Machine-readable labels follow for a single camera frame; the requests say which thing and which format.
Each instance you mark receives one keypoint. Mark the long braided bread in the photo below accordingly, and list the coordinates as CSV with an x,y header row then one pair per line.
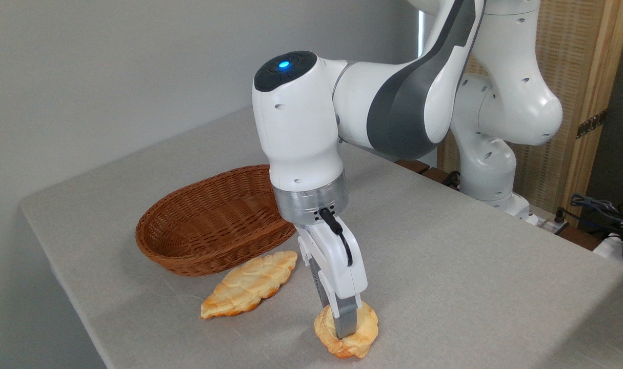
x,y
244,287

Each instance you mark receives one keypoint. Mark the round bread bun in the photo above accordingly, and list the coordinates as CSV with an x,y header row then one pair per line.
x,y
365,333

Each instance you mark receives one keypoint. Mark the grey tablecloth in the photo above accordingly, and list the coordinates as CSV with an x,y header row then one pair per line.
x,y
470,287

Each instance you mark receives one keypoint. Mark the wooden rattan screen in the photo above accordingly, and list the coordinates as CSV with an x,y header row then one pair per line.
x,y
573,61

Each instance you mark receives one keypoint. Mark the brown wicker basket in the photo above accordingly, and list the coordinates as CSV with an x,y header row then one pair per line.
x,y
198,241

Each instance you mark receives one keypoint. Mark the white power strip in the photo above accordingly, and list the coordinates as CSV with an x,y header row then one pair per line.
x,y
547,223

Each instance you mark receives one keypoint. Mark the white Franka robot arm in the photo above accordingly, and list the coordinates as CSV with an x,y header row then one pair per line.
x,y
301,133

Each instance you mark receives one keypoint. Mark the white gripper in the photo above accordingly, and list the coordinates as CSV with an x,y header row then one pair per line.
x,y
337,266

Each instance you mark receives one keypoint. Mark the metal screen hinge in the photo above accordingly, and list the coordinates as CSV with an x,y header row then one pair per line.
x,y
592,124

